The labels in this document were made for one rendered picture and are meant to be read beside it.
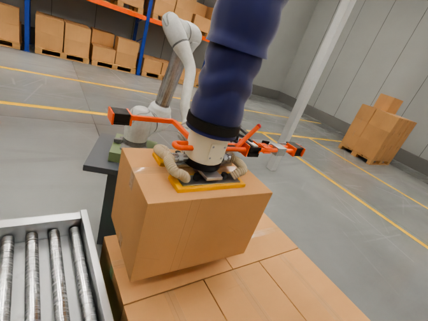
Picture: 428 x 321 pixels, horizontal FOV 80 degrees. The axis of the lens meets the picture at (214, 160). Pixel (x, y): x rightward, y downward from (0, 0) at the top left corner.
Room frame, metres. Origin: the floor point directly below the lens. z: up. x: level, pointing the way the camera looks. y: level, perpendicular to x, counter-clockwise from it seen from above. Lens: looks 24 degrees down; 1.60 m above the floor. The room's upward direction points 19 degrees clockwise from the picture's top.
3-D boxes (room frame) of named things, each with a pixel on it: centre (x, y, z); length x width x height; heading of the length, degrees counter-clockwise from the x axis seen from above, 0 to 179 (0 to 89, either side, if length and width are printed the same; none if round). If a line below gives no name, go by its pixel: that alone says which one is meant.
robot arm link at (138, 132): (1.56, 0.55, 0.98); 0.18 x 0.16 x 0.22; 164
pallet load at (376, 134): (7.44, -4.08, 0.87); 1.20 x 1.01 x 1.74; 129
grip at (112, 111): (1.03, 0.45, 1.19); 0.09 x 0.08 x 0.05; 40
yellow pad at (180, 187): (0.95, -0.01, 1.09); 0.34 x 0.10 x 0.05; 130
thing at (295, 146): (1.40, -0.41, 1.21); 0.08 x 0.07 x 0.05; 130
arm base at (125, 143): (1.54, 0.57, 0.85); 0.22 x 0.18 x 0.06; 117
